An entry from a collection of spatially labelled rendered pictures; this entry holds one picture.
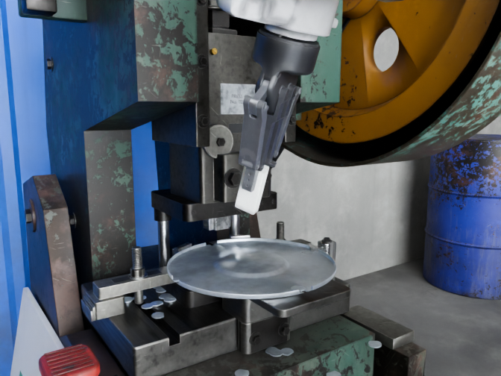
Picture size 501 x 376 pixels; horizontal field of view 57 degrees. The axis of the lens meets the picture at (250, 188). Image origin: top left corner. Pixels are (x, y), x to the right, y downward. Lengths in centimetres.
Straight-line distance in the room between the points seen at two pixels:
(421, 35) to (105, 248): 76
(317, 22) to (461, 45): 43
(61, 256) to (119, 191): 19
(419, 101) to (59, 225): 77
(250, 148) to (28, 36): 145
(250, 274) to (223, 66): 34
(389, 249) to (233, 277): 250
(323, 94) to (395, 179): 229
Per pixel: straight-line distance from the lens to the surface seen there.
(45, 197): 109
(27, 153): 191
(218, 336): 80
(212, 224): 88
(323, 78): 86
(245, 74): 81
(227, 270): 77
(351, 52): 112
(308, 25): 52
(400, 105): 97
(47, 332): 111
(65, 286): 106
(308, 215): 262
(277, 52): 53
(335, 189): 273
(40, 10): 85
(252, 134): 55
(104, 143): 97
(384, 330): 93
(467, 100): 87
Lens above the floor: 105
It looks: 10 degrees down
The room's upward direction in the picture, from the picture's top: straight up
